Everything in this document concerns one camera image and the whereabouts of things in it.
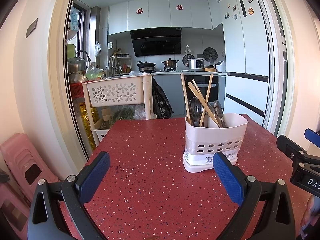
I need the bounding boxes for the round divided wall plate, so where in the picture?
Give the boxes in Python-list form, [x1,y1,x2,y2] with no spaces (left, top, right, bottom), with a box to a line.
[203,47,218,62]

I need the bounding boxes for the white spice rack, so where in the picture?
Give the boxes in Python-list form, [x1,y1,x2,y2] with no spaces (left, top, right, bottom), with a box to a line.
[110,56,132,76]

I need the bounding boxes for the white wall cabinets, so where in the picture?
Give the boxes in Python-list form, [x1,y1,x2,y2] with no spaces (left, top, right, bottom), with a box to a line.
[107,0,213,36]

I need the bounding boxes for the white flower-cutout basket trolley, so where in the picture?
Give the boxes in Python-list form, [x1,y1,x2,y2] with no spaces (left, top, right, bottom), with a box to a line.
[82,74,153,143]

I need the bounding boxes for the bagged green vegetables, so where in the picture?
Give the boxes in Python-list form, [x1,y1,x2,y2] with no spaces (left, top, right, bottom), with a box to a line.
[111,105,137,127]

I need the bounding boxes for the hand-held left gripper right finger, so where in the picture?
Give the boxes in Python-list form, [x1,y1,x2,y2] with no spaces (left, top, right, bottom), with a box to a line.
[213,152,297,240]

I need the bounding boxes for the black range hood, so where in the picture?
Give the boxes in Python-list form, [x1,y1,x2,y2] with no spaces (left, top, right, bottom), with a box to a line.
[130,27,182,57]

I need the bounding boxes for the black printed hanging bag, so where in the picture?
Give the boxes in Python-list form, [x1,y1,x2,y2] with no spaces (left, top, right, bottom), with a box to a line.
[151,76,174,119]

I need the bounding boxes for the white plastic utensil holder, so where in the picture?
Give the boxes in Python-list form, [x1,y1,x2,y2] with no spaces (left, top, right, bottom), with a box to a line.
[183,113,249,173]

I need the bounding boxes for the silver rice cooker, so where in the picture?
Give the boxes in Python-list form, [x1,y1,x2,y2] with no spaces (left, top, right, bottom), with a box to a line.
[187,58,205,71]

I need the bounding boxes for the round patterned wall plate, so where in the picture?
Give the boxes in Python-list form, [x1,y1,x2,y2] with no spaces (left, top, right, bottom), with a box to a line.
[182,54,194,67]

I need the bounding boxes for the chrome kitchen faucet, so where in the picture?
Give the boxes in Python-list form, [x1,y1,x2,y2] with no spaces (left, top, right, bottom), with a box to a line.
[75,50,92,63]

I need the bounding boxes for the person's right hand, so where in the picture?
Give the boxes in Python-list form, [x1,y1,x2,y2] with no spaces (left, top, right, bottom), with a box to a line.
[301,194,320,233]

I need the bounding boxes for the black wok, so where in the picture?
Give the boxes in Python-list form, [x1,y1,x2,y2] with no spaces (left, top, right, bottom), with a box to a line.
[137,60,157,72]

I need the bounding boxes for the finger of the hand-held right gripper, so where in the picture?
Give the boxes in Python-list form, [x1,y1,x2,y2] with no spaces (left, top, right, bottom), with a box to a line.
[277,134,320,165]
[304,128,320,145]

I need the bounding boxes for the grey wall switch plate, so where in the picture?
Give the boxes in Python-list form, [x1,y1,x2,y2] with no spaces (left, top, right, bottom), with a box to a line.
[26,18,39,39]

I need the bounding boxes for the steel cooking pot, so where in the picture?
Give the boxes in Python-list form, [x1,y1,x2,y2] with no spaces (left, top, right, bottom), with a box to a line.
[161,58,179,69]

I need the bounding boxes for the black built-in oven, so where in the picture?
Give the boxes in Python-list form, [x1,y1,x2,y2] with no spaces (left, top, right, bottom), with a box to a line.
[184,75,219,112]

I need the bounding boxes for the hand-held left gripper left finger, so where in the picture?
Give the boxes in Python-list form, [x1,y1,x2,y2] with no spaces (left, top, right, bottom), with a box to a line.
[27,151,111,240]

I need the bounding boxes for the gold foil package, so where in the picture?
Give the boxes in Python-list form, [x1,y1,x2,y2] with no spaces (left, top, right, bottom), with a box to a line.
[79,102,98,148]

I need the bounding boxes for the white refrigerator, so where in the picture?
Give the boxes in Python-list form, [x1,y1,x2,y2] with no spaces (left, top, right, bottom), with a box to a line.
[222,0,272,128]

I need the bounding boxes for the large metal stockpot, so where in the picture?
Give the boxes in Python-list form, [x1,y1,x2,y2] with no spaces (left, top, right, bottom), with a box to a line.
[67,57,86,75]

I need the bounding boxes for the red plastic basket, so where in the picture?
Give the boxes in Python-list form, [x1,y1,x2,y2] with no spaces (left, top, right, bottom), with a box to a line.
[69,82,87,98]

